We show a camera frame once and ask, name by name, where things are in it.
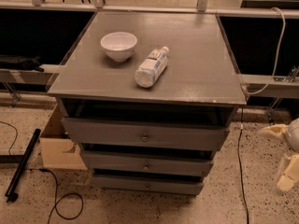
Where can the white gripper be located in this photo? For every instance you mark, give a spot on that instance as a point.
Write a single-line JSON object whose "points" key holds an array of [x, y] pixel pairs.
{"points": [[293, 135]]}

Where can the grey middle drawer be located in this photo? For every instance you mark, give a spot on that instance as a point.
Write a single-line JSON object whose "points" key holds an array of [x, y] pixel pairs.
{"points": [[145, 163]]}

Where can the grey drawer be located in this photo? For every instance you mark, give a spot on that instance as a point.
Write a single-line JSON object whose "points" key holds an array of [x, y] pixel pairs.
{"points": [[138, 134], [145, 184], [145, 163]]}

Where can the white plastic bottle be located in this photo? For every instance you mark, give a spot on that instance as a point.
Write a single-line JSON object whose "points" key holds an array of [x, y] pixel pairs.
{"points": [[152, 67]]}

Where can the grey bottom drawer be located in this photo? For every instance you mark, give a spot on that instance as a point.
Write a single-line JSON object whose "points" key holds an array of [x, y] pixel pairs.
{"points": [[145, 184]]}

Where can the white ceramic bowl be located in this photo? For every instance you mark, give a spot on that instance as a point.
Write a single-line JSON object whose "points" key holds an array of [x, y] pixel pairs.
{"points": [[119, 46]]}

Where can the grey top drawer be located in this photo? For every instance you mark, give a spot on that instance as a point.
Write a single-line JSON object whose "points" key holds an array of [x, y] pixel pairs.
{"points": [[138, 134]]}

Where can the black metal bar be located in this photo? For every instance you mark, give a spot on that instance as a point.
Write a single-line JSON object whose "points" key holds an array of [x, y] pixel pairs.
{"points": [[11, 195]]}

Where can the brown cardboard box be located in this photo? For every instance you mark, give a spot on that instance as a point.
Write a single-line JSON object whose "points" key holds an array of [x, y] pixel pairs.
{"points": [[57, 150]]}

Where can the grey wooden drawer cabinet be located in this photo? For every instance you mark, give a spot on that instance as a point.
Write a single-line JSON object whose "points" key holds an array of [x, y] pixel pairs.
{"points": [[199, 86]]}

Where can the black cloth on rail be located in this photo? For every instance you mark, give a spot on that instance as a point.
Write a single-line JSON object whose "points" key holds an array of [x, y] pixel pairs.
{"points": [[20, 63]]}

